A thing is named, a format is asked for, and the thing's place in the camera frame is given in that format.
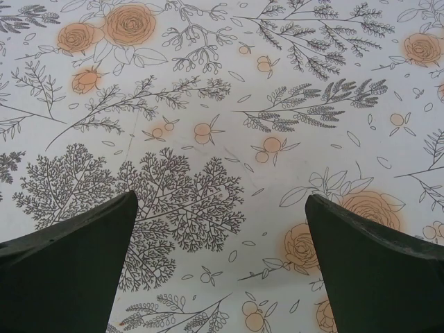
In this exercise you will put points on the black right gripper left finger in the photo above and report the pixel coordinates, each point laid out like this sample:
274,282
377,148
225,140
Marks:
66,270

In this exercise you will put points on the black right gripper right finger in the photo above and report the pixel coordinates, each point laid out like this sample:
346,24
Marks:
374,274

